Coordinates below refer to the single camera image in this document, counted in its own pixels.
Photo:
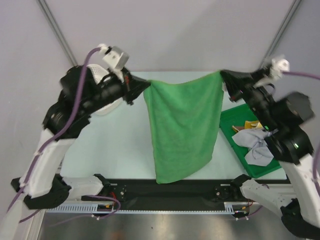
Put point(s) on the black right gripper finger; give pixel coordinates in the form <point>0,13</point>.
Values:
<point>235,76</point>
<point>234,87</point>

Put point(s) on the right aluminium frame post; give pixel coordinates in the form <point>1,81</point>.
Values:
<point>292,11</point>

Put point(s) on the aluminium frame post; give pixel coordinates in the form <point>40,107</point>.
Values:
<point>292,11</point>
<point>53,24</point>

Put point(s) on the grey slotted cable duct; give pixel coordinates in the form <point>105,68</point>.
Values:
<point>139,206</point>

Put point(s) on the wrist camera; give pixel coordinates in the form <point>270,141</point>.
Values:
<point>275,67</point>
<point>113,56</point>

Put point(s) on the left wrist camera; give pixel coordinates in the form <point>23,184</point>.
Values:
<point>113,56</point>

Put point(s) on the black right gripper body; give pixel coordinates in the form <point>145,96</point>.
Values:
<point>242,86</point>

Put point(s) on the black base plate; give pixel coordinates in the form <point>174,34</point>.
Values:
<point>185,191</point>

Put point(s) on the light blue cloth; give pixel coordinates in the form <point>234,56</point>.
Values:
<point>254,140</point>

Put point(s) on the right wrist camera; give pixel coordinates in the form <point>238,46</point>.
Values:
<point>275,67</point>

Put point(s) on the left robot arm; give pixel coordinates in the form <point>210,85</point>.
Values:
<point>80,97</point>

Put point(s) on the green plastic tray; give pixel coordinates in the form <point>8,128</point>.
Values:
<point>237,116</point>

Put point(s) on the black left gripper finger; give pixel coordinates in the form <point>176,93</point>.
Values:
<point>134,93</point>
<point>137,81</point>

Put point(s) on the green microfiber towel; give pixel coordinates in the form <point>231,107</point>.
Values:
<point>184,123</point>

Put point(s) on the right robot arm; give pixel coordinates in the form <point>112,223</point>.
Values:
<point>290,146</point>

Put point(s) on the yellow cloth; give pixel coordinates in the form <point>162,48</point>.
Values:
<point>248,125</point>

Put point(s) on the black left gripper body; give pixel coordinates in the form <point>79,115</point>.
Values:
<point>112,89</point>

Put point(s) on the left aluminium frame post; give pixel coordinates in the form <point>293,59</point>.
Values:
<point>53,24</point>

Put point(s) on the white perforated plastic basket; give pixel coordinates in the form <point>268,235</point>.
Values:
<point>101,76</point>

